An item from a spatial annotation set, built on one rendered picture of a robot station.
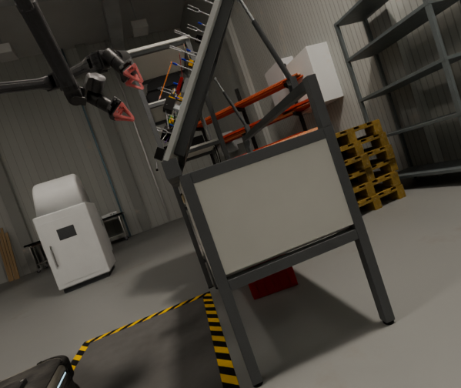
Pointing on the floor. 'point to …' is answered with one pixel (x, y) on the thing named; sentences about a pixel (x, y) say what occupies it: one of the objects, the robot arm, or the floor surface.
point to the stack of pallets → (360, 168)
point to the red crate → (273, 283)
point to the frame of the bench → (356, 232)
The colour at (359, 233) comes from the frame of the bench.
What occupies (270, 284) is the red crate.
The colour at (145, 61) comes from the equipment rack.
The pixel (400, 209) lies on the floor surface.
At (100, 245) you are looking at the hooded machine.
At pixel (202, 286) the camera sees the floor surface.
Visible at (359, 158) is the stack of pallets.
